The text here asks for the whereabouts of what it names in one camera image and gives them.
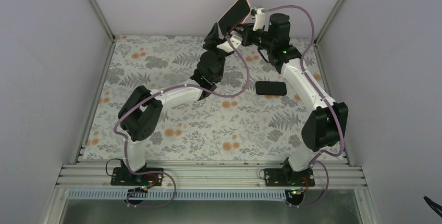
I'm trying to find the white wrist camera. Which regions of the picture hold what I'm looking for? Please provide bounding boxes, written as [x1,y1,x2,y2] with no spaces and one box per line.
[216,34,242,53]
[251,7,267,31]

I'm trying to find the left aluminium frame post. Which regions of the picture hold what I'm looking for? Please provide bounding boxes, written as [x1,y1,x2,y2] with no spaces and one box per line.
[88,0,115,42]

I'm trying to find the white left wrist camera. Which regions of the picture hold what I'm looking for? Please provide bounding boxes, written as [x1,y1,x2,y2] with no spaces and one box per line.
[216,34,242,53]

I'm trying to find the aluminium corner frame post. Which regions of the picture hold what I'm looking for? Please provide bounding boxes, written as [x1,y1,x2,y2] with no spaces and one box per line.
[315,0,346,45]

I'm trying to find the aluminium rail base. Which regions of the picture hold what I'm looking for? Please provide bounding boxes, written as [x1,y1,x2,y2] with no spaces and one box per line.
[56,160,367,190]

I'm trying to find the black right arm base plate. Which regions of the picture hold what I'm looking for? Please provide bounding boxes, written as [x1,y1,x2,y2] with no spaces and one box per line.
[263,168,315,187]

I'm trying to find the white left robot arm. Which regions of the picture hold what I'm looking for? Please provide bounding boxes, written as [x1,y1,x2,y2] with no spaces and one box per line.
[117,23,232,185]

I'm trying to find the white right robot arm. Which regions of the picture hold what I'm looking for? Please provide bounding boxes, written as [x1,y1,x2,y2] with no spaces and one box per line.
[241,11,348,186]

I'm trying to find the pink phone case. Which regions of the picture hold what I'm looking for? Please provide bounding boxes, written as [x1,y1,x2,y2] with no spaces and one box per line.
[218,0,252,37]

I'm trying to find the black object at corner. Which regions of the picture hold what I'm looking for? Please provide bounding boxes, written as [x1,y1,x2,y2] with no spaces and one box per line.
[423,196,442,217]

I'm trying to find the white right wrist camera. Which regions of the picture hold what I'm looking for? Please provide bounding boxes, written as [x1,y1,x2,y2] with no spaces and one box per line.
[251,7,267,31]

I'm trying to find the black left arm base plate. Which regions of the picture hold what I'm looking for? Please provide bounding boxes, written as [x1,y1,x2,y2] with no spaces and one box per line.
[110,167,163,187]

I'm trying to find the slotted grey cable duct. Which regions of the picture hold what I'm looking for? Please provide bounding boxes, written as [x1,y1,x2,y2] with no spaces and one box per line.
[66,189,286,201]

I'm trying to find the floral patterned table mat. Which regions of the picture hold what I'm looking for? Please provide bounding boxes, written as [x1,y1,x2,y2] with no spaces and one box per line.
[81,35,310,161]

